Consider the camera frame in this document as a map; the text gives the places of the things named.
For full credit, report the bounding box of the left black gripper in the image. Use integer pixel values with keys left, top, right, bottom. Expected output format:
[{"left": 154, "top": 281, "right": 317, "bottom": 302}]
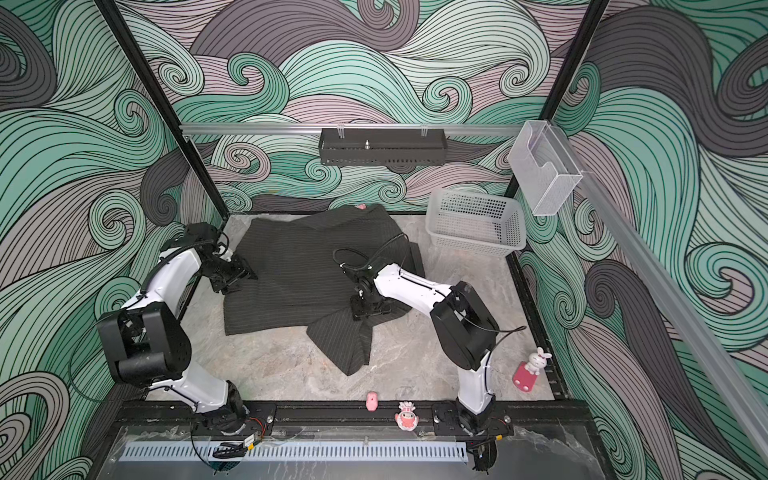
[{"left": 201, "top": 254, "right": 257, "bottom": 294}]

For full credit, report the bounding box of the dark grey striped shirt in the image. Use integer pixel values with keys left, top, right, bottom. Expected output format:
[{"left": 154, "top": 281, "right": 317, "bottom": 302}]
[{"left": 224, "top": 205, "right": 424, "bottom": 376}]

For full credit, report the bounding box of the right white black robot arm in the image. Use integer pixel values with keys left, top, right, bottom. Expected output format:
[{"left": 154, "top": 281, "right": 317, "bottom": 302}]
[{"left": 341, "top": 260, "right": 501, "bottom": 435}]

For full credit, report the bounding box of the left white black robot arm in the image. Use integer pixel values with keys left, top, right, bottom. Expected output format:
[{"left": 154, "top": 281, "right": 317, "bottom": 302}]
[{"left": 96, "top": 223, "right": 256, "bottom": 434}]

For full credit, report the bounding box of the small pink front toy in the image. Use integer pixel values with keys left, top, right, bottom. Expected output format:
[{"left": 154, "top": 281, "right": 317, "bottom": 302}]
[{"left": 365, "top": 391, "right": 379, "bottom": 412}]

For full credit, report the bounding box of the pink white doll figure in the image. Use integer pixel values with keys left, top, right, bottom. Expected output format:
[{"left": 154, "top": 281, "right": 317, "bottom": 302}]
[{"left": 394, "top": 401, "right": 419, "bottom": 432}]

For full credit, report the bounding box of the white plastic mesh basket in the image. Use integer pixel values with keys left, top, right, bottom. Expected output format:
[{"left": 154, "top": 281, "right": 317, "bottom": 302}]
[{"left": 425, "top": 189, "right": 526, "bottom": 258}]

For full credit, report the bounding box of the white bunny on pink stand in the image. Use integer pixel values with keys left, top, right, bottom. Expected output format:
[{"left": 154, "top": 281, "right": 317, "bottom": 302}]
[{"left": 513, "top": 347, "right": 553, "bottom": 392}]

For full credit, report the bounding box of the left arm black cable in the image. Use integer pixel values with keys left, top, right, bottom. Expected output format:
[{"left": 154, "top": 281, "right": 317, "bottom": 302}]
[{"left": 135, "top": 237, "right": 232, "bottom": 307}]

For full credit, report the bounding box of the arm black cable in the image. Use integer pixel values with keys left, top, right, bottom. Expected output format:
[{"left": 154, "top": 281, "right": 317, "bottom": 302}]
[
  {"left": 135, "top": 237, "right": 232, "bottom": 307},
  {"left": 332, "top": 232, "right": 412, "bottom": 283}
]

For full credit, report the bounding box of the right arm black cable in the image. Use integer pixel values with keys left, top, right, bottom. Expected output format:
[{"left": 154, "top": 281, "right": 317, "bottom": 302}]
[{"left": 332, "top": 232, "right": 412, "bottom": 283}]

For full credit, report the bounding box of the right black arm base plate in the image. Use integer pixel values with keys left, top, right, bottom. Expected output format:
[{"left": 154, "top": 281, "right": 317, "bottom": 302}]
[{"left": 431, "top": 400, "right": 512, "bottom": 439}]

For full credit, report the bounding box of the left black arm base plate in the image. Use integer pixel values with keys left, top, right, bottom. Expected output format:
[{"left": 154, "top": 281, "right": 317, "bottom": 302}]
[{"left": 193, "top": 401, "right": 277, "bottom": 437}]

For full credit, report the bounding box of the aluminium rear rail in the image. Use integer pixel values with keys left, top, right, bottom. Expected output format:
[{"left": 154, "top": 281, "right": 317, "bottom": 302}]
[{"left": 180, "top": 122, "right": 523, "bottom": 137}]

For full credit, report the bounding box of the aluminium rail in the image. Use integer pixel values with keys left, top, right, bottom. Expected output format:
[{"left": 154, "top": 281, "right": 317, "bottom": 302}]
[
  {"left": 180, "top": 122, "right": 523, "bottom": 137},
  {"left": 556, "top": 132, "right": 767, "bottom": 476}
]

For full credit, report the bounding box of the black perforated wall shelf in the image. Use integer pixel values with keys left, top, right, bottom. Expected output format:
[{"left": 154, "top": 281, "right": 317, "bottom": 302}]
[{"left": 318, "top": 129, "right": 448, "bottom": 167}]

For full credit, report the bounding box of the white slotted cable duct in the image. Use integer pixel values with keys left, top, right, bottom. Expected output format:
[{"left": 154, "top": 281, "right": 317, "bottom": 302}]
[{"left": 118, "top": 441, "right": 469, "bottom": 463}]

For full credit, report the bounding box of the clear plastic wall holder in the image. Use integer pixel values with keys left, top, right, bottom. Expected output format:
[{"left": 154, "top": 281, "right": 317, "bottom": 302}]
[{"left": 508, "top": 120, "right": 583, "bottom": 217}]

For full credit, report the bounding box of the aluminium right rail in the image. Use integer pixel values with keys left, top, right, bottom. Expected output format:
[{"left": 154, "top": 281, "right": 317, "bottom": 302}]
[{"left": 556, "top": 132, "right": 767, "bottom": 476}]

